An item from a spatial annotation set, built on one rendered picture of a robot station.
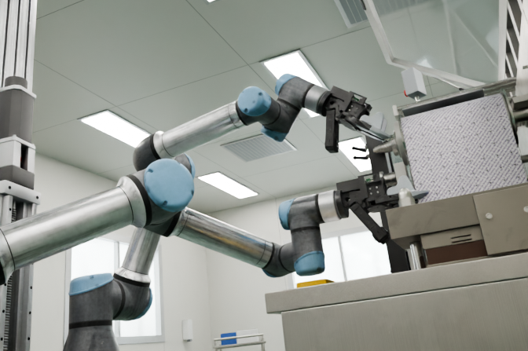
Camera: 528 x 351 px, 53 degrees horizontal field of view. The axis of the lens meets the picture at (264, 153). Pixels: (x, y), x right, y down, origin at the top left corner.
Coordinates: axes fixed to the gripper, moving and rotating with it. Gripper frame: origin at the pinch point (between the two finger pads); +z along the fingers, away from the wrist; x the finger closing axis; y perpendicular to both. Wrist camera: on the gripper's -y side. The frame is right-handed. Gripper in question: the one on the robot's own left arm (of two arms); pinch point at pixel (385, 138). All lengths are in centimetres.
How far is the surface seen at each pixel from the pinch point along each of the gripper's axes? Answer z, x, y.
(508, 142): 27.2, -5.7, 9.9
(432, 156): 14.0, -5.7, -0.3
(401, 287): 26, -31, -30
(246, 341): -152, 399, -174
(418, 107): -4.0, 25.3, 18.2
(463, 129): 17.2, -5.7, 8.5
